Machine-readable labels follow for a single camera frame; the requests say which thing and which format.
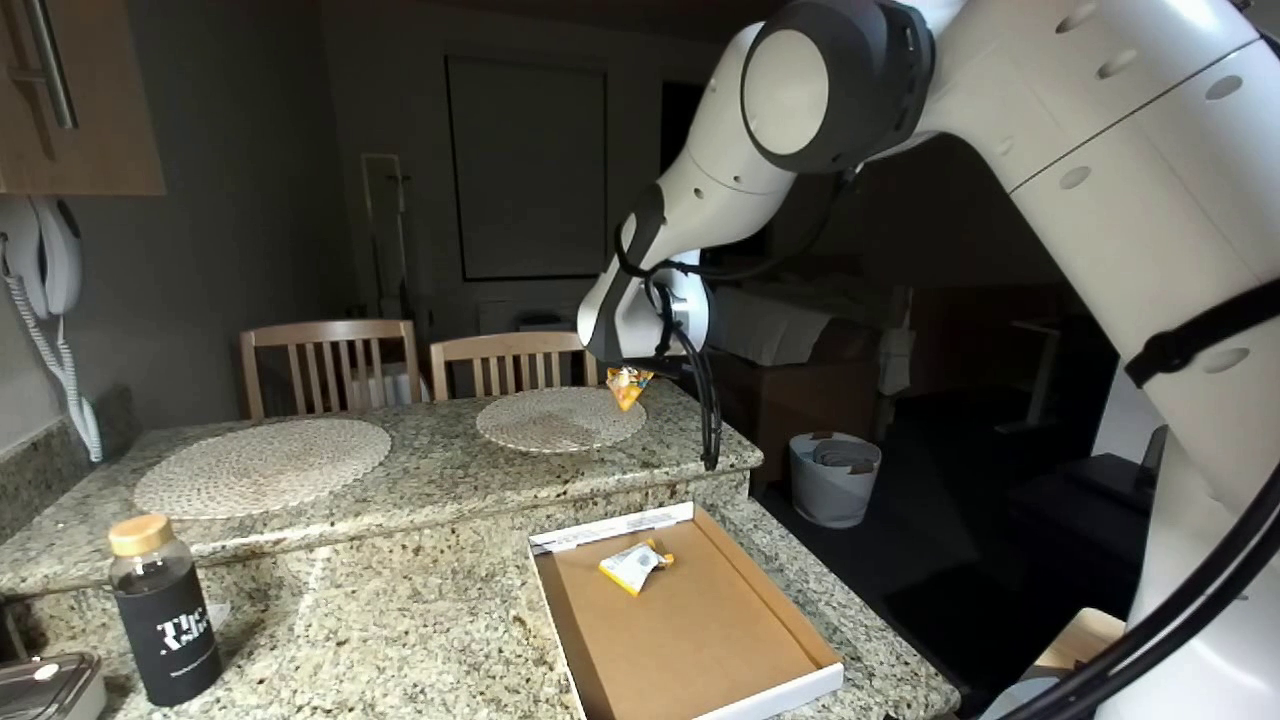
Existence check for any orange snack packet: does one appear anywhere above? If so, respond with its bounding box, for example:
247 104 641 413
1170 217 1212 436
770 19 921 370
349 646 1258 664
601 364 660 418

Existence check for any shallow cardboard tray box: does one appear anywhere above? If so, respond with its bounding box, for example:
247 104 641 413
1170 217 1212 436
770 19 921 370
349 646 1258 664
529 499 847 720

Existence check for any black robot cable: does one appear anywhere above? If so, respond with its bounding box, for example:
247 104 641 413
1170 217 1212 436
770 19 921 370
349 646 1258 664
611 183 1280 720

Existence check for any white waste bin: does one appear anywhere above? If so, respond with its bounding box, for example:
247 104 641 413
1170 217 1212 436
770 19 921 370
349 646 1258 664
783 430 886 533

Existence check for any black bottle with wooden cap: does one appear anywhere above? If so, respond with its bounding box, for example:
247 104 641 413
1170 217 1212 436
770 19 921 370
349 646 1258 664
103 512 228 714

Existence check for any wooden wall cabinet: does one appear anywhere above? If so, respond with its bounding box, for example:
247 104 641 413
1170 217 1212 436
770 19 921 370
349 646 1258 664
0 0 169 204

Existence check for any black velcro strap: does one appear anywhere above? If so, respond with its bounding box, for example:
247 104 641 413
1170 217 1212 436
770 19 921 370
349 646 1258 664
1118 275 1280 393

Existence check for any wooden slatted chair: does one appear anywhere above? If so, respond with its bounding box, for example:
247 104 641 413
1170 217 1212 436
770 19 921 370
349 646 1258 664
424 327 602 407
236 315 424 426

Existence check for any metal cabinet handle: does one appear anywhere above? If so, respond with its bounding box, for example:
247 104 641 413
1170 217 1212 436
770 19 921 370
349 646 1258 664
16 0 81 135

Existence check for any dark framed wall panel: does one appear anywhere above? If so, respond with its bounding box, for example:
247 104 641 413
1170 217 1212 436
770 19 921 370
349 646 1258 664
442 54 617 283

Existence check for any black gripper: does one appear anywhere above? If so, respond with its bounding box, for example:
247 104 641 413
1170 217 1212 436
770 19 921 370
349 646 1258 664
596 344 669 378

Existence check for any small round woven placemat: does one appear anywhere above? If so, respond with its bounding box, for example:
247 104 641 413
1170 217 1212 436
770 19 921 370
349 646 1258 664
473 385 646 461

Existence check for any large round woven placemat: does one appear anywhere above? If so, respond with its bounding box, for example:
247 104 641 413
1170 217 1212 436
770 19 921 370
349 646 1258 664
129 418 396 526

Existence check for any white wall phone with cord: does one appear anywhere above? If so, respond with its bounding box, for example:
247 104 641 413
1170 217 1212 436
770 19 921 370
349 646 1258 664
0 197 107 469

